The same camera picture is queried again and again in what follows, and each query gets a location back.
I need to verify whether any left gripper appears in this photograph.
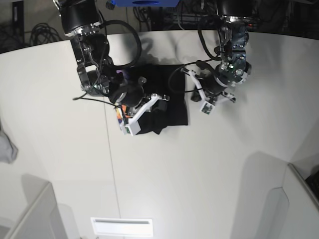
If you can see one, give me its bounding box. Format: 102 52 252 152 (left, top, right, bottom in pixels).
190 73 236 104

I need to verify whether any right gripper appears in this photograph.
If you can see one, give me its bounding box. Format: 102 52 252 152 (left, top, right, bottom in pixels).
108 77 170 115

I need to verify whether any black T-shirt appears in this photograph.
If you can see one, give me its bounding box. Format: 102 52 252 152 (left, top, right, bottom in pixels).
116 63 190 136

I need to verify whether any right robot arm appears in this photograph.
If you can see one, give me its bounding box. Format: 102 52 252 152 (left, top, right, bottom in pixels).
54 0 167 118

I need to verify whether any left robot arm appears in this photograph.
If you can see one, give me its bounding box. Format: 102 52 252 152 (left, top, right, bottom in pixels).
167 0 254 105

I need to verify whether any blue box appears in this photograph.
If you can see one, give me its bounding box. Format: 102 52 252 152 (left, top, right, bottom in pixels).
103 0 179 7

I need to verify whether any black keyboard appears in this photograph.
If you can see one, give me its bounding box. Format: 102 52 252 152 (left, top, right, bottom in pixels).
306 172 319 199

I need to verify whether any grey cloth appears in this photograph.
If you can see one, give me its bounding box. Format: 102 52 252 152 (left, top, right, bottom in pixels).
0 125 18 164

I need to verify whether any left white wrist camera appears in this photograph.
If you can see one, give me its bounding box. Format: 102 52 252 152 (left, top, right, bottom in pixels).
181 67 216 115

